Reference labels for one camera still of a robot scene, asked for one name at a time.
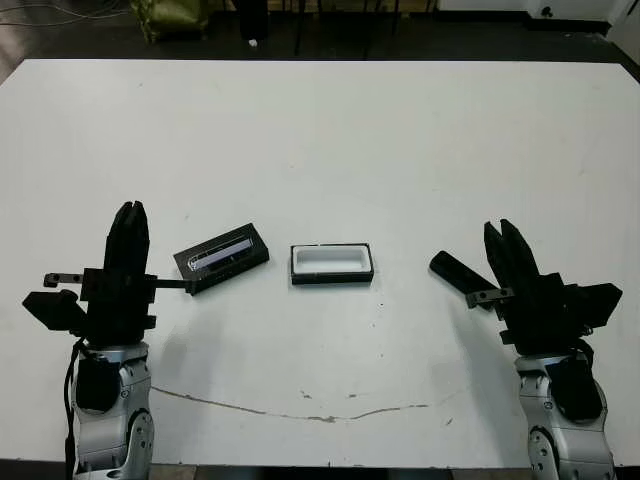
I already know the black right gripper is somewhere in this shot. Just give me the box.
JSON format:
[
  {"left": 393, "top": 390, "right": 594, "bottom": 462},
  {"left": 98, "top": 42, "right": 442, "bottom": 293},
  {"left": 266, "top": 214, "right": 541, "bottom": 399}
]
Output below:
[{"left": 464, "top": 218, "right": 579, "bottom": 356}]

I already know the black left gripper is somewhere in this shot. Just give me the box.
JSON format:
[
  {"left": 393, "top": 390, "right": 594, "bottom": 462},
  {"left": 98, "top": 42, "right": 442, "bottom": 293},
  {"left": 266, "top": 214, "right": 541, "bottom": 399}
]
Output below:
[{"left": 43, "top": 200, "right": 194, "bottom": 346}]

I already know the black glossy box lid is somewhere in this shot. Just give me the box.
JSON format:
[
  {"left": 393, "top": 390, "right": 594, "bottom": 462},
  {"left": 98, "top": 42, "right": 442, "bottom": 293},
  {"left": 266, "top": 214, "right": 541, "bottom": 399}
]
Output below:
[{"left": 173, "top": 222, "right": 272, "bottom": 296}]

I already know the black box with white insert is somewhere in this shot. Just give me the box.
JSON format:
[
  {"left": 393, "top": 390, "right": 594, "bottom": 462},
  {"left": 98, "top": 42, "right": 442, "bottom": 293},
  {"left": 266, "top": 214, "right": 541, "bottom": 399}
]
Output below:
[{"left": 288, "top": 241, "right": 375, "bottom": 288}]

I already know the olive green bag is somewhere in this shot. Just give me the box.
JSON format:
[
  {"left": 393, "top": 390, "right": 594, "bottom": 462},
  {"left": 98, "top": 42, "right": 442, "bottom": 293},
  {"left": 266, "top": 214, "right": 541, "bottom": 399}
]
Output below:
[{"left": 130, "top": 0, "right": 209, "bottom": 44}]

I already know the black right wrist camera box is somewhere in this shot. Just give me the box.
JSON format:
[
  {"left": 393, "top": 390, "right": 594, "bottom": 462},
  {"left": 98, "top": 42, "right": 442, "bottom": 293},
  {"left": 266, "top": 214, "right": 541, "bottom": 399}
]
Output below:
[{"left": 564, "top": 282, "right": 624, "bottom": 329}]

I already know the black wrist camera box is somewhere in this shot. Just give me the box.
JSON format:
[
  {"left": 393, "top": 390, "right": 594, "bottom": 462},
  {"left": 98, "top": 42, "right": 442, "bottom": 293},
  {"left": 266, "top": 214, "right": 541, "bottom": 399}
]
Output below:
[
  {"left": 22, "top": 289, "right": 87, "bottom": 332},
  {"left": 564, "top": 282, "right": 624, "bottom": 329}
]

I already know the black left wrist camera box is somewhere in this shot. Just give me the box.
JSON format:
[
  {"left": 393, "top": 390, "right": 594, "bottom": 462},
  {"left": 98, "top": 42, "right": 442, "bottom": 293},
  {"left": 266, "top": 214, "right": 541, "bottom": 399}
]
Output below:
[{"left": 22, "top": 289, "right": 87, "bottom": 332}]

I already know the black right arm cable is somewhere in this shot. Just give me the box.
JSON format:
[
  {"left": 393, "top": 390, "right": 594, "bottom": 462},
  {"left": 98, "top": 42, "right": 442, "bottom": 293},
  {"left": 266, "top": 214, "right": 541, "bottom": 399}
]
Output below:
[{"left": 573, "top": 333, "right": 597, "bottom": 364}]

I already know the thin white floor cable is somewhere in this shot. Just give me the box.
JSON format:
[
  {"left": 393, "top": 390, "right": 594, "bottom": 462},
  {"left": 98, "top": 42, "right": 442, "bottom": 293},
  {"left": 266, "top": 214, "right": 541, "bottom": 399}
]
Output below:
[{"left": 0, "top": 2, "right": 136, "bottom": 29}]

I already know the wide black post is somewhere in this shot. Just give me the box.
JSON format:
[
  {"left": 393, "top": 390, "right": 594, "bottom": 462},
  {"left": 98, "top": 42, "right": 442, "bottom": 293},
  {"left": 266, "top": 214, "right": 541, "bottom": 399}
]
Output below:
[{"left": 239, "top": 0, "right": 269, "bottom": 41}]

